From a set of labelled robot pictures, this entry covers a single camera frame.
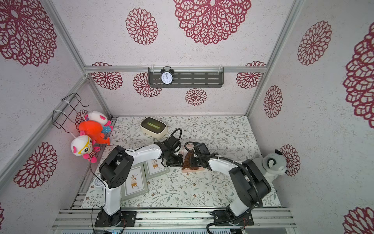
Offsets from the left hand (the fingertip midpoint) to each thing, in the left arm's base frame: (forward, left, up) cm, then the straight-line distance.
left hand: (182, 166), depth 91 cm
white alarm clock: (-11, +48, +3) cm, 49 cm away
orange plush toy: (+18, +56, +15) cm, 60 cm away
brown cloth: (0, -2, +2) cm, 3 cm away
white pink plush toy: (+25, +53, +17) cm, 61 cm away
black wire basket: (+14, +64, +29) cm, 72 cm away
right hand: (+4, -5, +2) cm, 6 cm away
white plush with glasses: (+4, +54, +19) cm, 57 cm away
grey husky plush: (-7, -46, +18) cm, 50 cm away
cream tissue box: (+28, +22, +3) cm, 36 cm away
